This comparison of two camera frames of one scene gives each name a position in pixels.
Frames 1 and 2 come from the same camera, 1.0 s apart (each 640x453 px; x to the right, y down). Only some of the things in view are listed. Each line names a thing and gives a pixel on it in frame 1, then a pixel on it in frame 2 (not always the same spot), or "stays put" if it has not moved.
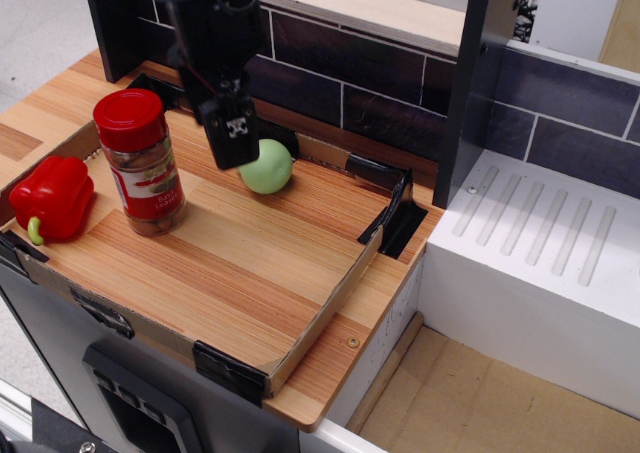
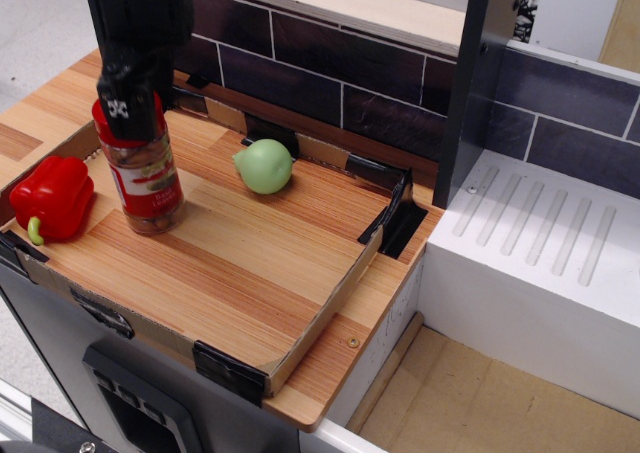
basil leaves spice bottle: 131,126 stays put
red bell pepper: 52,198 stays put
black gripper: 219,34 to 140,18
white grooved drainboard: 541,266 stays put
